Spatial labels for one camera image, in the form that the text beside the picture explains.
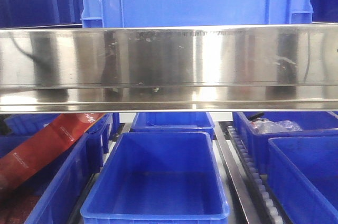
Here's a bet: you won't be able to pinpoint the blue bin centre rear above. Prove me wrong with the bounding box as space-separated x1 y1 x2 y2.
131 111 215 139

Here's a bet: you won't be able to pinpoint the empty blue bin centre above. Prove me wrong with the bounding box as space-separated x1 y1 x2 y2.
80 132 230 223

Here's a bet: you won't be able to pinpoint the blue bin rear right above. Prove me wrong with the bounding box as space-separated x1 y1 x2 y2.
232 111 337 174

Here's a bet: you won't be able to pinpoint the blue bin rear left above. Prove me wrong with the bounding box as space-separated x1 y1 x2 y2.
1 113 113 173

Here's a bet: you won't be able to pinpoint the stainless steel shelf beam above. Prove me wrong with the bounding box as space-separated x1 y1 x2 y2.
1 23 337 114

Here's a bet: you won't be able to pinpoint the blue bin front left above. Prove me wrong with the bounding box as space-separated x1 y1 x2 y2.
0 132 90 224

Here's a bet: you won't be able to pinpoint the blue bin front right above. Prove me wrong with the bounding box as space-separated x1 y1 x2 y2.
268 136 337 223

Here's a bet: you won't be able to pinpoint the clear plastic bags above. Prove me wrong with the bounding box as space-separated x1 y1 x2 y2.
250 118 303 134

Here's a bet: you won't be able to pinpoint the red packaging box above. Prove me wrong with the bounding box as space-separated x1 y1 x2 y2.
1 113 105 201

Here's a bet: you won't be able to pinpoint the roller conveyor rail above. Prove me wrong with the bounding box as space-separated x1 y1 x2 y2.
213 122 291 223

